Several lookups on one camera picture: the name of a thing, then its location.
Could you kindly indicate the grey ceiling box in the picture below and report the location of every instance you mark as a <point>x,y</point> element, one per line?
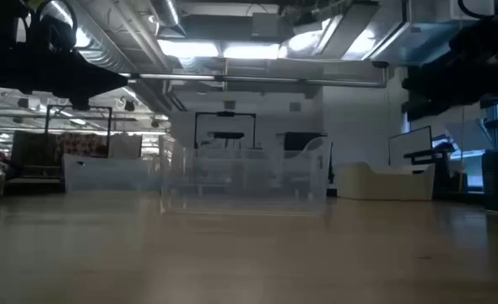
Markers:
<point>266,25</point>

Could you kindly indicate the corrugated silver ventilation duct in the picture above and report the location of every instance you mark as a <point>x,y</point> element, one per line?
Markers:
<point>101,46</point>

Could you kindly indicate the black metal frame stand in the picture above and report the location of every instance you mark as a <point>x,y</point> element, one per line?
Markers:
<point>225,114</point>

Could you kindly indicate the clear plastic bin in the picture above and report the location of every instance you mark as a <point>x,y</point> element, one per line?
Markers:
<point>245,181</point>

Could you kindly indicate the black dome security camera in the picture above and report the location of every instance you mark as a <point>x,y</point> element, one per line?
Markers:
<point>380,64</point>

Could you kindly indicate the white box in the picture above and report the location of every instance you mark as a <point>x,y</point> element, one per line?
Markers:
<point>124,147</point>

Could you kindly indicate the white plastic bin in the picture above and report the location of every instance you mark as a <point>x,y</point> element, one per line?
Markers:
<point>384,186</point>

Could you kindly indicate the black desk shelf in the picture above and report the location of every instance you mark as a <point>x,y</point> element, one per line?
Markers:
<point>430,154</point>

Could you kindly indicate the red patterned board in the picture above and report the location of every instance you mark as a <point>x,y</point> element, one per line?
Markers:
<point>76,145</point>

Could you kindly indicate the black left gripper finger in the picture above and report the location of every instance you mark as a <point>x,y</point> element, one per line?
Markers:
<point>101,80</point>

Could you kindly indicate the white board black frame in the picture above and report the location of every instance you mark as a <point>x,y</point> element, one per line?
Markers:
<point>409,145</point>

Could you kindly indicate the translucent frosted plastic bin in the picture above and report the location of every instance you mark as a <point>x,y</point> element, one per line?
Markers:
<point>105,175</point>

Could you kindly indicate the horizontal silver pipe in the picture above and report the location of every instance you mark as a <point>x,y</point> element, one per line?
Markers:
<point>253,79</point>

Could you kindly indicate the ceiling light panel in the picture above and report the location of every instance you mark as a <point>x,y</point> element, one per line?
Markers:
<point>251,51</point>
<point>187,48</point>

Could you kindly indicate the smooth silver round duct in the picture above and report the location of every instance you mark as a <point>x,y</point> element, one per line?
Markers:
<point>169,17</point>

